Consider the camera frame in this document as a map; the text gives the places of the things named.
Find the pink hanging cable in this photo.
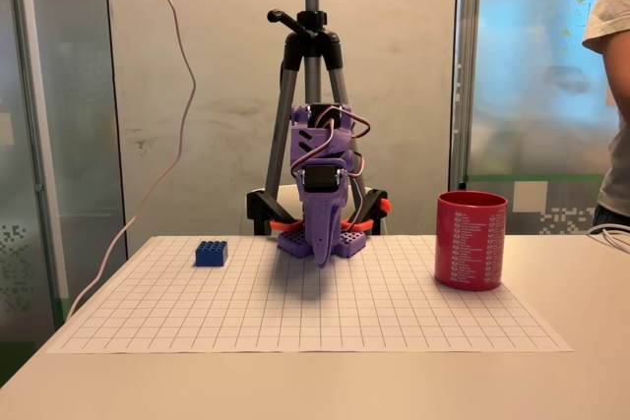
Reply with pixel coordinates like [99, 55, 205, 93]
[66, 0, 198, 321]

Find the blue toy brick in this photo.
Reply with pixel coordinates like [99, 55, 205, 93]
[194, 240, 230, 268]

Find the black orange table clamp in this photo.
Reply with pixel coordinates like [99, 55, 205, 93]
[245, 187, 306, 237]
[342, 187, 394, 237]

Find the person in grey t-shirt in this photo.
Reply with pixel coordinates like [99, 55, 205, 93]
[582, 0, 630, 233]

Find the grey black camera tripod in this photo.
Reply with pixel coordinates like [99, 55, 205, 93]
[263, 0, 370, 239]

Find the white grid paper sheet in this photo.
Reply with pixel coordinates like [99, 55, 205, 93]
[46, 235, 575, 355]

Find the aluminium frame post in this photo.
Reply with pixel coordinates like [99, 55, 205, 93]
[448, 0, 484, 191]
[4, 0, 71, 328]

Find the white cable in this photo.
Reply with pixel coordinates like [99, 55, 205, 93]
[585, 222, 630, 249]

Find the red cup with white print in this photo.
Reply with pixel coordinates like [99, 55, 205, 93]
[433, 190, 509, 292]

